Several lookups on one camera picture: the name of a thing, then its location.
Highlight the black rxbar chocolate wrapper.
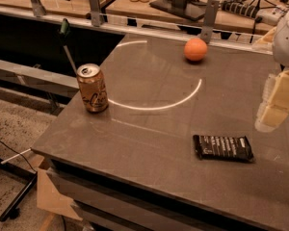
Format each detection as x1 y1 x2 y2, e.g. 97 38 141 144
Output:
193 135 253 163

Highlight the metal bracket right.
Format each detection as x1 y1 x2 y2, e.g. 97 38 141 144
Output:
200 0 220 43

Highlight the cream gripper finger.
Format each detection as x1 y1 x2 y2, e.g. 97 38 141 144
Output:
251 27 276 51
254 68 289 133

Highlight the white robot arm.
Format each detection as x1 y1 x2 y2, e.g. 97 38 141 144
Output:
254 11 289 132

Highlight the metal bracket middle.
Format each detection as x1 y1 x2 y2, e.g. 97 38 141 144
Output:
89 0 104 27

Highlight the power strip with cables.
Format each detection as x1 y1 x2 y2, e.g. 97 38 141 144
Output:
220 0 289 26

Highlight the metal bracket left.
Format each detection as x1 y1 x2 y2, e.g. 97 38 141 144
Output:
30 0 46 17

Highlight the orange fruit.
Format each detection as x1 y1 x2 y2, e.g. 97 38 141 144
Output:
184 38 207 62

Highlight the metal bracket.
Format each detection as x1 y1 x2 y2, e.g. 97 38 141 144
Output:
89 0 104 27
30 0 46 17
200 0 220 43

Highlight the black monitor stand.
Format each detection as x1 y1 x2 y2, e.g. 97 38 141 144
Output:
149 0 206 21

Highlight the gold soda can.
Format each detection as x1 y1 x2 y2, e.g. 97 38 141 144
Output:
77 64 108 113

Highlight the black tripod leg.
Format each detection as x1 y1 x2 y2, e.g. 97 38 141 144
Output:
0 121 39 223

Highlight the green handled tool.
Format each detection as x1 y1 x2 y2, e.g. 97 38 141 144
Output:
58 18 77 73

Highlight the metal rail frame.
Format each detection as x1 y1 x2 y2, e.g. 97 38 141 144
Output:
0 5 272 55

